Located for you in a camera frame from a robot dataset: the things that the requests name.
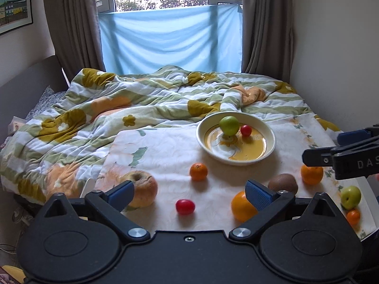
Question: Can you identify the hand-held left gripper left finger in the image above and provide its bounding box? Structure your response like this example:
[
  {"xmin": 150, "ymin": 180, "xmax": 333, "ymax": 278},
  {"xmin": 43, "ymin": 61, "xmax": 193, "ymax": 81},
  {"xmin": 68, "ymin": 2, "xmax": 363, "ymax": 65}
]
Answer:
[{"xmin": 38, "ymin": 180, "xmax": 151, "ymax": 243}]

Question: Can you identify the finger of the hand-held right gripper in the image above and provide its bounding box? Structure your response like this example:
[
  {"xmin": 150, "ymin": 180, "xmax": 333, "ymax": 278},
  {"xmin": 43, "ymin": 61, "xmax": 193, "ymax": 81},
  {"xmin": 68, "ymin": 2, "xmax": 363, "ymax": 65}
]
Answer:
[
  {"xmin": 337, "ymin": 125, "xmax": 379, "ymax": 146},
  {"xmin": 302, "ymin": 146, "xmax": 334, "ymax": 167}
]

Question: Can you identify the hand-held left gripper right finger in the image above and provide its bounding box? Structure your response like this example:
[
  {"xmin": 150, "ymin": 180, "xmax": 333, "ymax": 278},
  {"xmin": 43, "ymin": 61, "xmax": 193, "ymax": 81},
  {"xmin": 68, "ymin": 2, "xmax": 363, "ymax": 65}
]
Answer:
[{"xmin": 229, "ymin": 180, "xmax": 342, "ymax": 242}]

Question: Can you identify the large orange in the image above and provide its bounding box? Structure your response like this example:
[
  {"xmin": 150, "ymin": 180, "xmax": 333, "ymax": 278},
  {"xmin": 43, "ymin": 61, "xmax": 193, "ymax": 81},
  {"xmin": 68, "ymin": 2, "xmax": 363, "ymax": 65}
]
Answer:
[{"xmin": 231, "ymin": 191, "xmax": 259, "ymax": 222}]

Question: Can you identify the wrinkled apple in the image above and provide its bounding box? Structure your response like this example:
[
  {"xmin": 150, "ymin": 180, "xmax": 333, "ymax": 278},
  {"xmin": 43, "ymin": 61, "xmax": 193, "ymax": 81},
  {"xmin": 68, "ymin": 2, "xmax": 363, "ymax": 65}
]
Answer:
[{"xmin": 120, "ymin": 171, "xmax": 158, "ymax": 208}]

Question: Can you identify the kiwi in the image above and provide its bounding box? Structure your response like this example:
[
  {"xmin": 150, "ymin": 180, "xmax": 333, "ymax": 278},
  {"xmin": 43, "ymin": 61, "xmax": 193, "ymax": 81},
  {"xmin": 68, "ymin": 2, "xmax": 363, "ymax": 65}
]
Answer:
[{"xmin": 268, "ymin": 173, "xmax": 298, "ymax": 195}]

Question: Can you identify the green apple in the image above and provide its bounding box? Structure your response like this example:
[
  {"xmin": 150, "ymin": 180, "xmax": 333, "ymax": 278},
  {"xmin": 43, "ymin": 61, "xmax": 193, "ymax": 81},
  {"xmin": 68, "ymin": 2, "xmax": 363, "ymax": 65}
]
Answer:
[
  {"xmin": 340, "ymin": 186, "xmax": 362, "ymax": 210},
  {"xmin": 219, "ymin": 116, "xmax": 240, "ymax": 136}
]

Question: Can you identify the white and yellow bowl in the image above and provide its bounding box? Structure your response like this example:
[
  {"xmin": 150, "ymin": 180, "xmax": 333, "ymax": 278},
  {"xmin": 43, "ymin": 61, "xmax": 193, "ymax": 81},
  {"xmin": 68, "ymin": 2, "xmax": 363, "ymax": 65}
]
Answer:
[{"xmin": 196, "ymin": 111, "xmax": 276, "ymax": 166}]

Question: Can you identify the small mandarin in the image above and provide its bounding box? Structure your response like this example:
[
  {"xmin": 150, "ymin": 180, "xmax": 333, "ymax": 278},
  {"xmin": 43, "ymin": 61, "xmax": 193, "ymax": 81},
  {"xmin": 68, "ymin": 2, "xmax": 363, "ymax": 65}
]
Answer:
[{"xmin": 346, "ymin": 209, "xmax": 361, "ymax": 226}]

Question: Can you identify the white table board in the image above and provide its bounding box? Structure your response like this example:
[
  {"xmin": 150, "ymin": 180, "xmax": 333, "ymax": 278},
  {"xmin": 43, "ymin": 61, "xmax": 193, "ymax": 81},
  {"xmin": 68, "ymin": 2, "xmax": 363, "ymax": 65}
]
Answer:
[{"xmin": 80, "ymin": 177, "xmax": 92, "ymax": 197}]

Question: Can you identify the floral white tablecloth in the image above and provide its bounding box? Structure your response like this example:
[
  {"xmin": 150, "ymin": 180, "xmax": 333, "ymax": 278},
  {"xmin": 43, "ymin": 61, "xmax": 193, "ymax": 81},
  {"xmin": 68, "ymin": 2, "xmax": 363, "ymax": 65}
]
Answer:
[{"xmin": 94, "ymin": 115, "xmax": 376, "ymax": 240}]

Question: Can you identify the floral striped blanket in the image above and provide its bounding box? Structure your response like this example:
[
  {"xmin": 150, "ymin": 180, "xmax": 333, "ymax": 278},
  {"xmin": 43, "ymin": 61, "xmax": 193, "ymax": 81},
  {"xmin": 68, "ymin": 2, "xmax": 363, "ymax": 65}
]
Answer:
[{"xmin": 0, "ymin": 65, "xmax": 341, "ymax": 204}]

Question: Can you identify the patterned pillow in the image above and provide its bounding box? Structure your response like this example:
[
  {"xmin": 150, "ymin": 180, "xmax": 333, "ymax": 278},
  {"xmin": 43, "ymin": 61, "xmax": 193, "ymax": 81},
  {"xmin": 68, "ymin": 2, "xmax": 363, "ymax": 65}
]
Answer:
[{"xmin": 25, "ymin": 86, "xmax": 67, "ymax": 122}]

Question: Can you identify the tissue box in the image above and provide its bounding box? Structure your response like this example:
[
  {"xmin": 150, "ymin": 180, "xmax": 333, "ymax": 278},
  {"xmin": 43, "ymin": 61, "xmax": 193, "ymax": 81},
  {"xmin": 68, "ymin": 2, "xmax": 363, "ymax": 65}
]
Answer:
[{"xmin": 7, "ymin": 118, "xmax": 27, "ymax": 135}]

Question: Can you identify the brown curtain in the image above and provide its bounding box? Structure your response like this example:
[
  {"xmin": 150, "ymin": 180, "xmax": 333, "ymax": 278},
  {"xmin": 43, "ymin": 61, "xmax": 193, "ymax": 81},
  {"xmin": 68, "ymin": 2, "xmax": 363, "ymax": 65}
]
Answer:
[
  {"xmin": 241, "ymin": 0, "xmax": 295, "ymax": 82},
  {"xmin": 41, "ymin": 0, "xmax": 105, "ymax": 79}
]

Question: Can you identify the grey headboard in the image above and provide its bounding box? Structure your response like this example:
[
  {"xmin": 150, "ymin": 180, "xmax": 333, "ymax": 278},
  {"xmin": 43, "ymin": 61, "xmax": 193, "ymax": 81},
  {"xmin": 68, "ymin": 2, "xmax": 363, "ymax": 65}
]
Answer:
[{"xmin": 0, "ymin": 55, "xmax": 70, "ymax": 131}]

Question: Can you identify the light blue cloth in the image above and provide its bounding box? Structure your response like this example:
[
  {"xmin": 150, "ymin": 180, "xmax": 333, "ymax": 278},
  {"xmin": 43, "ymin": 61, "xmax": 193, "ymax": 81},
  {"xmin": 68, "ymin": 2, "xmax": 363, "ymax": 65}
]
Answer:
[{"xmin": 98, "ymin": 4, "xmax": 244, "ymax": 76}]

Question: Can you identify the wall poster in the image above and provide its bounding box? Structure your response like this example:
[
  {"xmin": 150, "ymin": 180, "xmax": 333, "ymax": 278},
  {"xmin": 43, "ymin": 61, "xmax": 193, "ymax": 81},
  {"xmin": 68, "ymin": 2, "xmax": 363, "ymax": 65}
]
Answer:
[{"xmin": 0, "ymin": 0, "xmax": 33, "ymax": 36}]

